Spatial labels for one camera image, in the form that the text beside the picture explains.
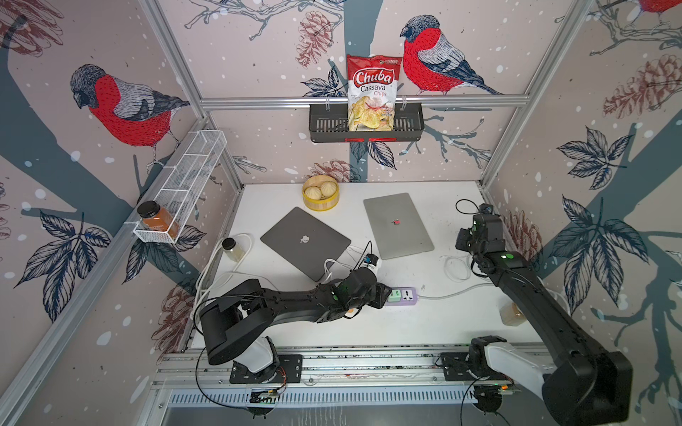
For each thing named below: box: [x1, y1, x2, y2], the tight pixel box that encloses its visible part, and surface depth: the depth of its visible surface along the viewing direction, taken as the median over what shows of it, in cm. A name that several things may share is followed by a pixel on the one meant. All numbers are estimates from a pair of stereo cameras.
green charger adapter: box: [388, 289, 402, 302], surface depth 83 cm
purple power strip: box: [384, 286, 421, 307], surface depth 86 cm
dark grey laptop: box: [260, 206, 352, 283], surface depth 104 cm
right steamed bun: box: [320, 181, 338, 198], surface depth 114 cm
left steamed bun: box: [304, 186, 323, 201], surface depth 113 cm
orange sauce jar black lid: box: [136, 200, 181, 239], surface depth 63 cm
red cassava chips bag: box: [346, 54, 403, 132], surface depth 87 cm
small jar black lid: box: [222, 236, 246, 263], surface depth 93 cm
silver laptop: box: [363, 192, 436, 261], surface depth 109 cm
